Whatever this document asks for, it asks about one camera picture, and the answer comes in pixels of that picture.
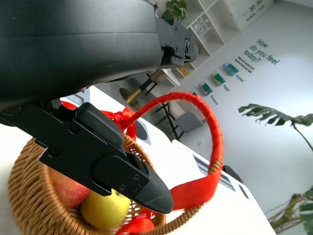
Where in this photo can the white panel with teal lettering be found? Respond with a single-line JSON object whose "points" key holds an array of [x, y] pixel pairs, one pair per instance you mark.
{"points": [[247, 12]]}

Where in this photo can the green yellow wall card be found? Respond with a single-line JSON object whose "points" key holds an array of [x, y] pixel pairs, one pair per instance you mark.
{"points": [[218, 78]]}

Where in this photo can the red apple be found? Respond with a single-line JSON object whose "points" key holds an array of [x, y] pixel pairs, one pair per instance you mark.
{"points": [[71, 193]]}

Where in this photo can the gray upholstered chair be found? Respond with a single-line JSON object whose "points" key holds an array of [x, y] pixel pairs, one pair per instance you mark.
{"points": [[190, 118]]}

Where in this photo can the white cube shelf unit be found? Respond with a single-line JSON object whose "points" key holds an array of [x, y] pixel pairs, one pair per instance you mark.
{"points": [[220, 36]]}

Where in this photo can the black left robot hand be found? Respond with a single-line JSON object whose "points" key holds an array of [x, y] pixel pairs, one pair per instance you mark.
{"points": [[73, 44]]}

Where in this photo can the leafy green potted plant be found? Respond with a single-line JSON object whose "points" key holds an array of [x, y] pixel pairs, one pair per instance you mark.
{"points": [[174, 9]]}

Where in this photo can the dark teal wall card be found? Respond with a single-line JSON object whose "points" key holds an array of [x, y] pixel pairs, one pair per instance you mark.
{"points": [[205, 88]]}

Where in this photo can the blue teal wall card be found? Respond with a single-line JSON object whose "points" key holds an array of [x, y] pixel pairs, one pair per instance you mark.
{"points": [[231, 69]]}

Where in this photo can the large monstera plant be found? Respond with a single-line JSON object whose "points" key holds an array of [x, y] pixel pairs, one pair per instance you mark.
{"points": [[269, 115]]}

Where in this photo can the small yellow box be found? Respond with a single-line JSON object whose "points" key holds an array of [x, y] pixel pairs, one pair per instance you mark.
{"points": [[184, 71]]}

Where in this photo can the yellow-green apple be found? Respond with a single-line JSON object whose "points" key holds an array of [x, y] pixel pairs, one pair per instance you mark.
{"points": [[105, 210]]}

